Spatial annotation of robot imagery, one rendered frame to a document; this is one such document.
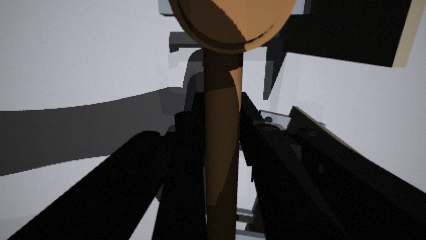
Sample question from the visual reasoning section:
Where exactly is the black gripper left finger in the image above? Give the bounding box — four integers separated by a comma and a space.
7, 92, 208, 240

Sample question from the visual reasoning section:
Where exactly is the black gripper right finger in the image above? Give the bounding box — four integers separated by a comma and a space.
240, 92, 426, 240

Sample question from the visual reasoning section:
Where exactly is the wooden mallet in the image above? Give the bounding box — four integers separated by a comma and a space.
168, 0, 297, 240

